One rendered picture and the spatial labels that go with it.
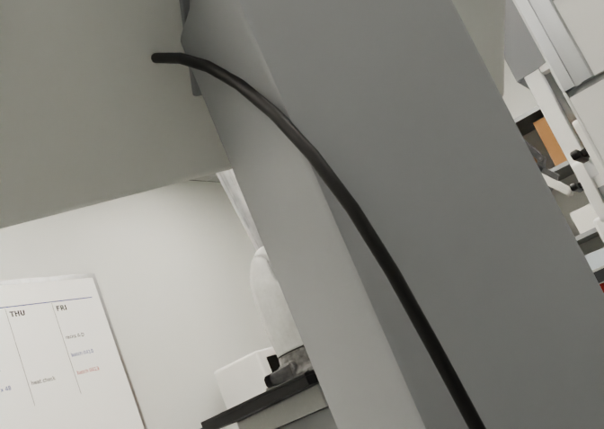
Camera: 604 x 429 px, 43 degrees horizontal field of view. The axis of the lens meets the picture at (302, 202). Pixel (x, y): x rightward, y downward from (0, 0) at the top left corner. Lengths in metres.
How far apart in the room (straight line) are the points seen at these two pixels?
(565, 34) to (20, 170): 0.65
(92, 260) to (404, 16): 4.73
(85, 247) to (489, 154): 4.77
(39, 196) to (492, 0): 0.45
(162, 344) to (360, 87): 4.87
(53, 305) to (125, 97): 4.23
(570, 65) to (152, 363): 4.45
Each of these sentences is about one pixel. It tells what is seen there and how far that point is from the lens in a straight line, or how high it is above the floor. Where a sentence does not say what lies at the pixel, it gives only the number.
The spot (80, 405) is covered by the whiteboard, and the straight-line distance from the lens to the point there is 4.68.
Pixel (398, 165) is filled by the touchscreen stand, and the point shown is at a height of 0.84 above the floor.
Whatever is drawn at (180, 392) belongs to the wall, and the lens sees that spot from 5.29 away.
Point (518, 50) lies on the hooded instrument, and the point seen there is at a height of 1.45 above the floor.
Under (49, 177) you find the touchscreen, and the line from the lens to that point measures 0.61.
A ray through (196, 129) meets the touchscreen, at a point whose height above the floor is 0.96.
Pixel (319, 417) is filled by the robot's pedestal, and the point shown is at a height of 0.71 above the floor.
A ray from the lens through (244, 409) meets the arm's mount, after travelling 1.38.
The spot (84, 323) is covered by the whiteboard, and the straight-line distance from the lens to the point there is 4.91.
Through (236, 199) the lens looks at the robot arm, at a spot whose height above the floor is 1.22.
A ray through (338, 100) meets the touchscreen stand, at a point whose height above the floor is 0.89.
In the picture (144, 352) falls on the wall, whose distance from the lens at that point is 5.18.
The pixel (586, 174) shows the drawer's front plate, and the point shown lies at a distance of 1.37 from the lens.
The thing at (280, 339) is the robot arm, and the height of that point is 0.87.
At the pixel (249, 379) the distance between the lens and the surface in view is 5.17.
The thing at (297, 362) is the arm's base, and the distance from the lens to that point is 1.45.
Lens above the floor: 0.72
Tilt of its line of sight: 14 degrees up
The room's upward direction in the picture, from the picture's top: 23 degrees counter-clockwise
